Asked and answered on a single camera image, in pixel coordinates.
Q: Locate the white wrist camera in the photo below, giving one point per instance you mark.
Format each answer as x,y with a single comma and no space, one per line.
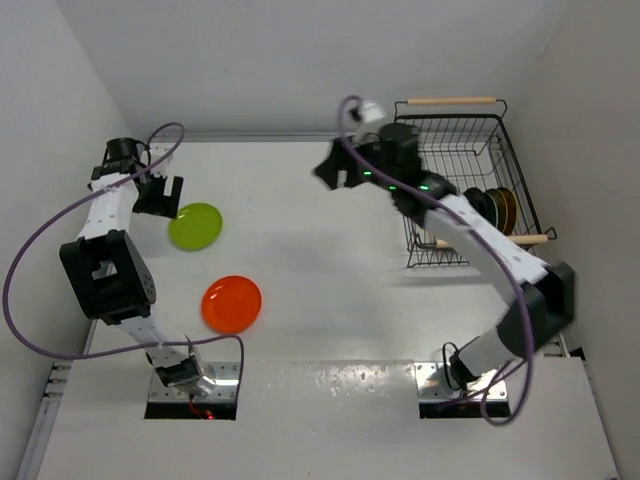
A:
369,117
162,169

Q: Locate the orange plate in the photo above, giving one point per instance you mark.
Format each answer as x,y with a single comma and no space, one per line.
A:
231,304

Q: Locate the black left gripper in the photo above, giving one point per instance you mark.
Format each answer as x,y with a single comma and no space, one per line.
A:
161,205

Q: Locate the yellow patterned plate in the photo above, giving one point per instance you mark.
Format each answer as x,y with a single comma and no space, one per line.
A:
502,215
512,210

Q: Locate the black wire dish rack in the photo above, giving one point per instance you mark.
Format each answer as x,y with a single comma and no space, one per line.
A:
465,140

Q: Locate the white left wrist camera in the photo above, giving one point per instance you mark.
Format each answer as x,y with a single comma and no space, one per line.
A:
162,169

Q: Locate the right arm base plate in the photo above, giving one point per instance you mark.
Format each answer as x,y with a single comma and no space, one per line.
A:
433,389

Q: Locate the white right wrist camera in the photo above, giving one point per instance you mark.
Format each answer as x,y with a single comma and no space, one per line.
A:
369,117

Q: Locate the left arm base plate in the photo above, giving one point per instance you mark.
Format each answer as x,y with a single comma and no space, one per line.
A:
218,384

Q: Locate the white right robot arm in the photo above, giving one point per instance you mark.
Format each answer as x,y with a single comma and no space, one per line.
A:
540,298

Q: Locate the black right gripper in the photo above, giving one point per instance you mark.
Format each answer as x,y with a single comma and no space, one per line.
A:
340,157

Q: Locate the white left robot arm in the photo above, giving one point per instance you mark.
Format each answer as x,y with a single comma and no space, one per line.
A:
108,275

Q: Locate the glossy black plate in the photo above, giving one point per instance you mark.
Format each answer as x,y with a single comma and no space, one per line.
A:
476,198

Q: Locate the green plate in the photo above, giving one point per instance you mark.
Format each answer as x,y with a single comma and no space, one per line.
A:
195,227

